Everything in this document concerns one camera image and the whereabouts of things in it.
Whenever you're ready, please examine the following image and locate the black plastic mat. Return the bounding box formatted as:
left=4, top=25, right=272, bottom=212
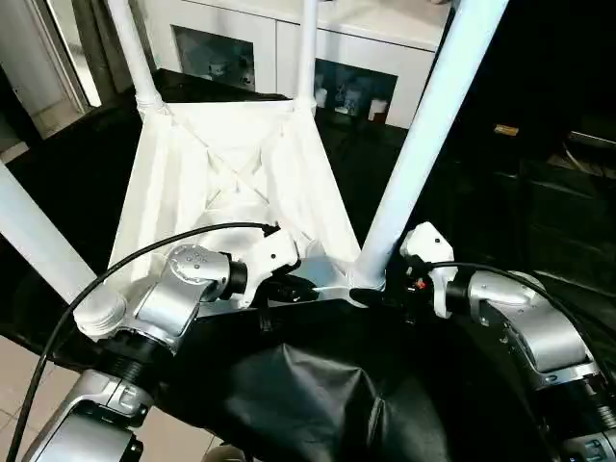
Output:
left=0, top=67, right=616, bottom=462

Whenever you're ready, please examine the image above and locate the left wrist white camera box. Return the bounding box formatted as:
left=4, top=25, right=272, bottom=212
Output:
left=229, top=226, right=301, bottom=311

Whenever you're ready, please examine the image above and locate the grey curtain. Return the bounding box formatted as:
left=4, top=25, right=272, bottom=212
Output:
left=72, top=0, right=145, bottom=97

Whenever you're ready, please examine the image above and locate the white plastic table top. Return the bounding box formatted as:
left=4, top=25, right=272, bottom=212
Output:
left=72, top=96, right=391, bottom=340

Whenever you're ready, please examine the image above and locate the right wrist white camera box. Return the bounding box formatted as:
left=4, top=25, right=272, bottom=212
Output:
left=399, top=221, right=458, bottom=319

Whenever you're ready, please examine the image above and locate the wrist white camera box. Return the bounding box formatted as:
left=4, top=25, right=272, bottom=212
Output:
left=399, top=221, right=458, bottom=319
left=229, top=226, right=301, bottom=311

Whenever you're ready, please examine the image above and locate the white glass-door cabinet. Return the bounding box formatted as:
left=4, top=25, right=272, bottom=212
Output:
left=140, top=0, right=449, bottom=128

